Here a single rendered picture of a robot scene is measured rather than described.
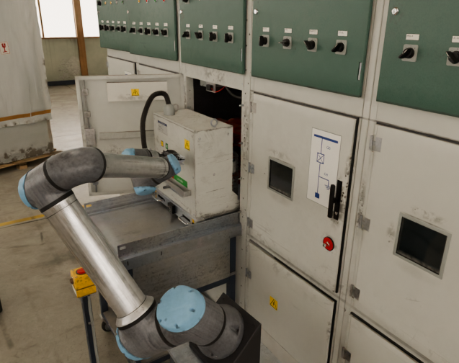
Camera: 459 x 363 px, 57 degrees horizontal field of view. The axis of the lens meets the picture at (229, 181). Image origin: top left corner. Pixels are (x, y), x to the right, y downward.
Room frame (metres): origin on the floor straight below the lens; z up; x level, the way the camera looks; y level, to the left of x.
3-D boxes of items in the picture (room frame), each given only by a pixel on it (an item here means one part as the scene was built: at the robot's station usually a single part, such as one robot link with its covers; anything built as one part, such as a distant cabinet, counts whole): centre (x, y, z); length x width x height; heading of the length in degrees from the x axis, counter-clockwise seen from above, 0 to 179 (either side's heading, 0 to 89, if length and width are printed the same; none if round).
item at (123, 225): (2.13, 0.38, 0.82); 0.68 x 0.62 x 0.06; 123
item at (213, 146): (2.32, 0.09, 1.15); 0.51 x 0.50 x 0.48; 123
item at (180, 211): (2.19, 0.29, 0.90); 0.54 x 0.05 x 0.06; 33
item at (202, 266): (2.13, 0.38, 0.46); 0.64 x 0.58 x 0.66; 123
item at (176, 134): (2.18, 0.31, 1.15); 0.48 x 0.01 x 0.48; 33
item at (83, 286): (1.52, 0.62, 0.85); 0.08 x 0.08 x 0.10; 33
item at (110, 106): (2.55, 0.58, 1.21); 0.63 x 0.07 x 0.74; 103
